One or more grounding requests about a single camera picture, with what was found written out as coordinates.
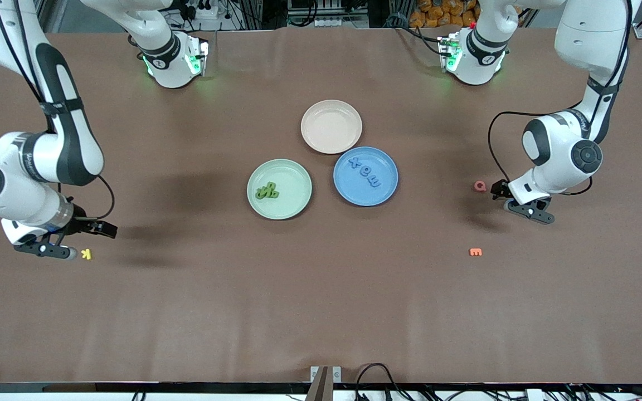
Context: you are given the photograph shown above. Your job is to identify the beige round plate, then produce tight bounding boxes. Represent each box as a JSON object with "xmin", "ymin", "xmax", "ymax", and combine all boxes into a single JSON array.
[{"xmin": 300, "ymin": 99, "xmax": 363, "ymax": 155}]

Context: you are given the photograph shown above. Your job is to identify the white power strip with plugs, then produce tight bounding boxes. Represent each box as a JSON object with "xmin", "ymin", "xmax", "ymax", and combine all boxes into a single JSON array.
[{"xmin": 179, "ymin": 0, "xmax": 220, "ymax": 20}]

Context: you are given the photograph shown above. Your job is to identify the green round plate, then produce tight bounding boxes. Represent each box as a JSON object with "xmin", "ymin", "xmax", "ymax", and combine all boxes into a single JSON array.
[{"xmin": 246, "ymin": 159, "xmax": 313, "ymax": 221}]

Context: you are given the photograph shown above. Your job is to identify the black table edge strip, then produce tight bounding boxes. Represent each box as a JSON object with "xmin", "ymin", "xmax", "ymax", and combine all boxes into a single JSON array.
[{"xmin": 0, "ymin": 382, "xmax": 642, "ymax": 394}]

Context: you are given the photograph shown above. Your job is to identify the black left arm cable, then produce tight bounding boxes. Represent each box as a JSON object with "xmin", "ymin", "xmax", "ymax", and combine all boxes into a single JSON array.
[{"xmin": 487, "ymin": 0, "xmax": 634, "ymax": 197}]

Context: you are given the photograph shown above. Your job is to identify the white table frame rail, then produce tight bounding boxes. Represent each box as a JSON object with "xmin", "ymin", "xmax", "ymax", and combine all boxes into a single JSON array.
[{"xmin": 0, "ymin": 393, "xmax": 642, "ymax": 401}]

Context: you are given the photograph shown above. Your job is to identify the bag of orange fruit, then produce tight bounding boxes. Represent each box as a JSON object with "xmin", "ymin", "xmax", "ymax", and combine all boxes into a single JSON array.
[{"xmin": 409, "ymin": 0, "xmax": 480, "ymax": 28}]

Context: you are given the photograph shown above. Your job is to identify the blue round plate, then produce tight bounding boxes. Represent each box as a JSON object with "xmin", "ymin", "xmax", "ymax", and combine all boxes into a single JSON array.
[{"xmin": 333, "ymin": 146, "xmax": 399, "ymax": 207}]

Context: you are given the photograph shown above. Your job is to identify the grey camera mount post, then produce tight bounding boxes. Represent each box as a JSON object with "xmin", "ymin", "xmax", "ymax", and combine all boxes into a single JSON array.
[{"xmin": 304, "ymin": 365, "xmax": 343, "ymax": 401}]

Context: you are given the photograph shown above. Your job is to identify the black looped cable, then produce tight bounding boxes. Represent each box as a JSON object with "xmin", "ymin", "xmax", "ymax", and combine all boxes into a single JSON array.
[{"xmin": 354, "ymin": 363, "xmax": 411, "ymax": 401}]

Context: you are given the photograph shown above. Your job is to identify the brown table cover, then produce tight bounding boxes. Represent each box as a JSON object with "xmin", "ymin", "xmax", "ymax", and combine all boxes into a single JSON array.
[{"xmin": 0, "ymin": 27, "xmax": 642, "ymax": 385}]

